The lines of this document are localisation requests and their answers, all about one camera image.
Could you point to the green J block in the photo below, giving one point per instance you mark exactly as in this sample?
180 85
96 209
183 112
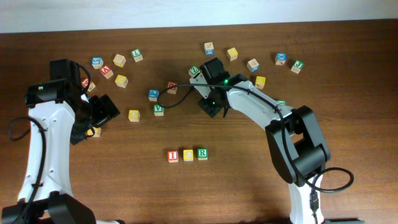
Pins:
297 66

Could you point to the green Z block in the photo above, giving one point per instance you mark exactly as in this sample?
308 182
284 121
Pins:
194 71

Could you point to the blue S block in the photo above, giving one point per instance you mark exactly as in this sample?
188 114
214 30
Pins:
97 62

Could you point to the yellow C block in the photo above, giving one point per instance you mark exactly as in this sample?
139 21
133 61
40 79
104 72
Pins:
188 155

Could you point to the green V block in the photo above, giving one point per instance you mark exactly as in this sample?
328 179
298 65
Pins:
158 110

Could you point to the red O block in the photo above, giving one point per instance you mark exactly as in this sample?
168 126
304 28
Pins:
172 87

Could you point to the yellow block right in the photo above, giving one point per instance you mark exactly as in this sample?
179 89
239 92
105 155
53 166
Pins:
260 82

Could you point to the green r block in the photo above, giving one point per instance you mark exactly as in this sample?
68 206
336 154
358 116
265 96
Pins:
282 102
202 154

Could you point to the red letter I block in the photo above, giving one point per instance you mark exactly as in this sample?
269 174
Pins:
172 156

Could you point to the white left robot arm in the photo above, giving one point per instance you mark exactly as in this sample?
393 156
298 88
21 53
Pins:
60 115

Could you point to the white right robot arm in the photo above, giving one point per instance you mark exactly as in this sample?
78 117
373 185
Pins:
297 145

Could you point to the plain wood block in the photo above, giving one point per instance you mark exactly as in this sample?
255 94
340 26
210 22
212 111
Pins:
119 60

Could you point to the green L block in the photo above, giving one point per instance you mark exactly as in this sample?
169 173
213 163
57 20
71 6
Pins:
137 55

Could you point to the yellow O block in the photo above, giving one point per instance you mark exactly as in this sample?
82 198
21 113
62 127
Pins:
134 115

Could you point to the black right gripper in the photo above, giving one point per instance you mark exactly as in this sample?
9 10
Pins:
210 109

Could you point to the blue D side block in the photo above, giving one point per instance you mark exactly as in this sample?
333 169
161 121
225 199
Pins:
252 65

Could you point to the blue X block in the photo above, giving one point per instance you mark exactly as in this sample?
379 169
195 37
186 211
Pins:
280 58

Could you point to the red S block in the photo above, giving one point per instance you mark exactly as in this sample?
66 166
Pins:
85 83

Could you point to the red N block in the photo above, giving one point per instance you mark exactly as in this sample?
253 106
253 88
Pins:
106 71

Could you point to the blue P block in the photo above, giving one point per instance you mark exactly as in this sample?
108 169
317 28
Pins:
153 95

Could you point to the blue side block top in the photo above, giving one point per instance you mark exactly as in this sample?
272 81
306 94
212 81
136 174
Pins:
209 48

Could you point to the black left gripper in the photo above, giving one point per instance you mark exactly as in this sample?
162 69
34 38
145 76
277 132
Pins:
106 109

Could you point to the yellow block left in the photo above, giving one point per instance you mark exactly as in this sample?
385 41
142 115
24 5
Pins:
121 81

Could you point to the yellow block top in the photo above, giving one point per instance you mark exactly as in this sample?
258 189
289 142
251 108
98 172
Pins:
232 54

